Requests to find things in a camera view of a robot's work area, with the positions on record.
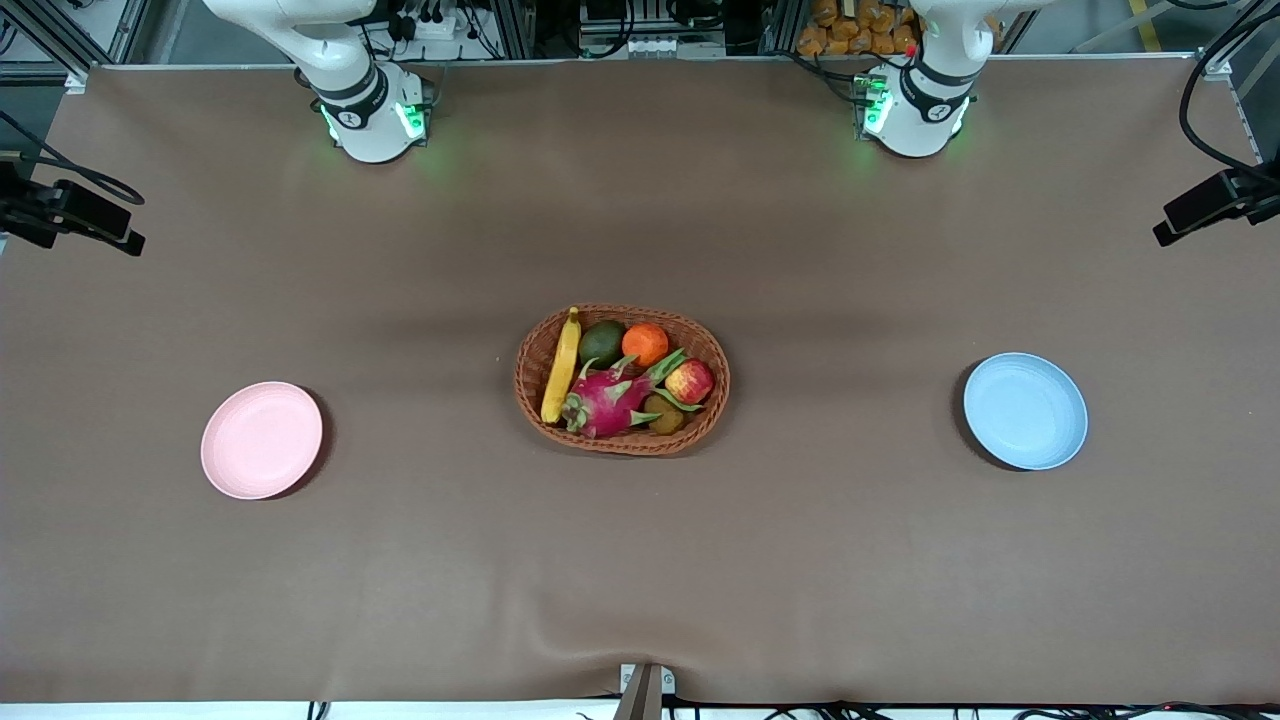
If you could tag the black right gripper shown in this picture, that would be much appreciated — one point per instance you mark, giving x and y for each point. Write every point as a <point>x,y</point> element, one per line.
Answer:
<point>72,205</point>

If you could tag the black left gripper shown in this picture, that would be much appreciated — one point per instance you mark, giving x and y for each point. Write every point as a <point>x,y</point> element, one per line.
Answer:
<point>1204,200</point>

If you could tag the yellow banana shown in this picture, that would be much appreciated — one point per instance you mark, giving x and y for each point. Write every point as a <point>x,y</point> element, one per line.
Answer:
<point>562,370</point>

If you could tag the red yellow apple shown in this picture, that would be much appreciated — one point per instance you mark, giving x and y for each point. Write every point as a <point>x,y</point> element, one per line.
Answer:
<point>692,380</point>

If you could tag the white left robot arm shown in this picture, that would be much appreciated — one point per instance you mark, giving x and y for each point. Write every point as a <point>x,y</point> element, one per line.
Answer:
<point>915,125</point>

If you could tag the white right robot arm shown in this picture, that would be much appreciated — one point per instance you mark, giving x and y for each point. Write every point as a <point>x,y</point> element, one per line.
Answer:
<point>370,130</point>

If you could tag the blue plate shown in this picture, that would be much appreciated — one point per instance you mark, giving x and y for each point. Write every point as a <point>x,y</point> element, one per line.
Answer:
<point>1025,410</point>

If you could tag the pink plate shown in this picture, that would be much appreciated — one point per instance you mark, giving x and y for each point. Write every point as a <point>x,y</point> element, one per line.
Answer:
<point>260,440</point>

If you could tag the white power strip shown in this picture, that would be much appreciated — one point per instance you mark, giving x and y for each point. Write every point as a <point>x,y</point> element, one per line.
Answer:
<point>435,27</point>

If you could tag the bag of orange snacks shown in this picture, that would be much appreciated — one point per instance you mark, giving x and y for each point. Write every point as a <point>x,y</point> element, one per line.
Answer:
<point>850,35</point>

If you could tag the brown wicker basket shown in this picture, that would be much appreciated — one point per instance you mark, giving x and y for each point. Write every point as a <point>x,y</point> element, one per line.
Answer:
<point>535,360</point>

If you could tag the green avocado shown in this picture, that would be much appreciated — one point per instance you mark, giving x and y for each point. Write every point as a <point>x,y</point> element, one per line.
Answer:
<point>600,345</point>

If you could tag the pink dragon fruit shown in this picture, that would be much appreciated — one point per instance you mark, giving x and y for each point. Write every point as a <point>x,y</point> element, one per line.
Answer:
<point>605,400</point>

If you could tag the orange fruit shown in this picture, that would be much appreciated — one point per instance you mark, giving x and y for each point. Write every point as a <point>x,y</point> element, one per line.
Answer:
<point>645,343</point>

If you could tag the white terminal block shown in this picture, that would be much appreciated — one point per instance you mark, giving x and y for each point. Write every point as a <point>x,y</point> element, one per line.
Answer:
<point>660,47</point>

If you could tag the brown kiwi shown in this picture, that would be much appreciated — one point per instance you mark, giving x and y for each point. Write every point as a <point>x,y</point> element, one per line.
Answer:
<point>663,415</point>

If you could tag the brown table mat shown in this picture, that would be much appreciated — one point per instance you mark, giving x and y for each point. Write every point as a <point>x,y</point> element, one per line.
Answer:
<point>640,560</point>

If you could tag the metal table corner bracket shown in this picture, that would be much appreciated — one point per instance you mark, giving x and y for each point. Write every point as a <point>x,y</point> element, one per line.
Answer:
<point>76,82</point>
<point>1218,66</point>

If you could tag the aluminium frame post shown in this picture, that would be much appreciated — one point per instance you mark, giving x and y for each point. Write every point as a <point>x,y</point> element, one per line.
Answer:
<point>780,28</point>
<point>515,30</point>

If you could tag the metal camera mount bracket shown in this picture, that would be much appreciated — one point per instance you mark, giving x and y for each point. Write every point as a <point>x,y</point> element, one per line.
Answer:
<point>643,695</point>

